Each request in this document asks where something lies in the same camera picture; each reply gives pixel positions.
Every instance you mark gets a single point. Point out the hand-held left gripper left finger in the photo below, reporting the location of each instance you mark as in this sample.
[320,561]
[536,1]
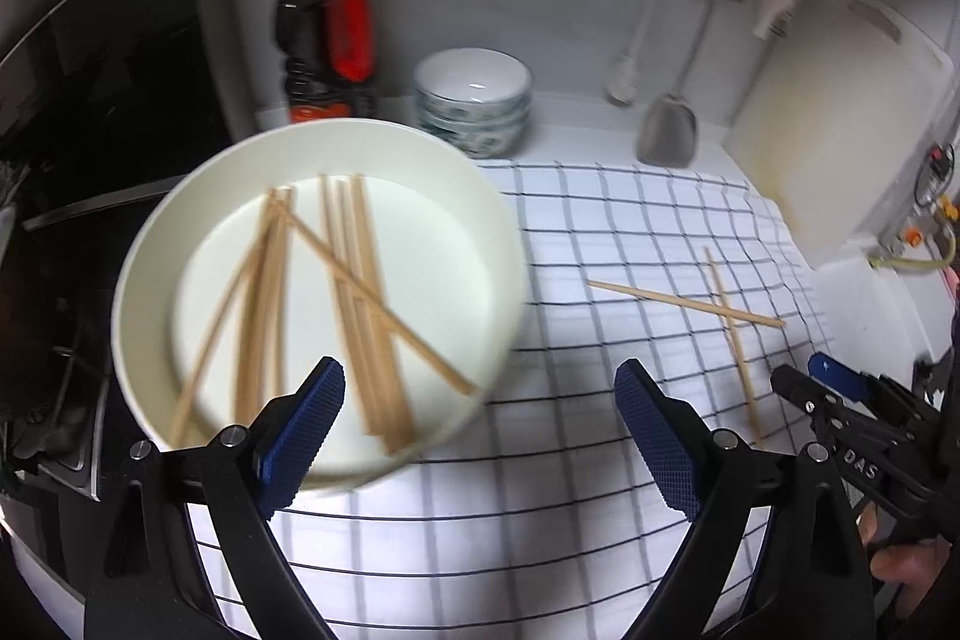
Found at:
[300,437]

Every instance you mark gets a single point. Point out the large cream bowl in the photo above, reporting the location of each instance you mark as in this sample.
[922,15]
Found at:
[450,235]

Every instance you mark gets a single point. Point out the white dish brush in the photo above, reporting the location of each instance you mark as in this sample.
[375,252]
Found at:
[622,81]

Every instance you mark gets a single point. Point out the gas valve assembly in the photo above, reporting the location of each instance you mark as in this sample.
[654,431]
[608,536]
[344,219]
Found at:
[911,235]

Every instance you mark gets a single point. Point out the person's right hand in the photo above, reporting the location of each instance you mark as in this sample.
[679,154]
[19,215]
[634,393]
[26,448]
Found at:
[911,565]

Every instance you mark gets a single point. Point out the floral ceramic bowl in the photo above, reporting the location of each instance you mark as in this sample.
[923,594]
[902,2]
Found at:
[472,74]
[480,144]
[480,120]

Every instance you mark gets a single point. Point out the metal spatula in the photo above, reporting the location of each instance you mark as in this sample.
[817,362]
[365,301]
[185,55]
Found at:
[667,130]

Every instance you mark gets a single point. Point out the white cutting board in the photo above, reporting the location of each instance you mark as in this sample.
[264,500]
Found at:
[840,123]

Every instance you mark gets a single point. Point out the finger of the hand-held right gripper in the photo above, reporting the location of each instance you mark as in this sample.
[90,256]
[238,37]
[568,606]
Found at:
[825,422]
[840,377]

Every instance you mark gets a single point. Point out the pile of wooden chopsticks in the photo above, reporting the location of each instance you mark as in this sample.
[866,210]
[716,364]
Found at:
[360,280]

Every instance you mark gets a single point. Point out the white black checkered cloth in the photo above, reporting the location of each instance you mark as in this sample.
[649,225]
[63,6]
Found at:
[600,220]

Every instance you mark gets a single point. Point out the single wooden chopstick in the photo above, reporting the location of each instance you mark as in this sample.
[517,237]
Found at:
[675,301]
[731,340]

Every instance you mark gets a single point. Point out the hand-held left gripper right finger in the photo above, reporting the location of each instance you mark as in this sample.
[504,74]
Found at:
[660,445]

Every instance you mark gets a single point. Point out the dark soy sauce bottle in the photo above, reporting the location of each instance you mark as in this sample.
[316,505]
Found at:
[315,33]

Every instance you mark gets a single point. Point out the black gas stove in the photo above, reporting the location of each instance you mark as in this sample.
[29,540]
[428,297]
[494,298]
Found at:
[90,108]

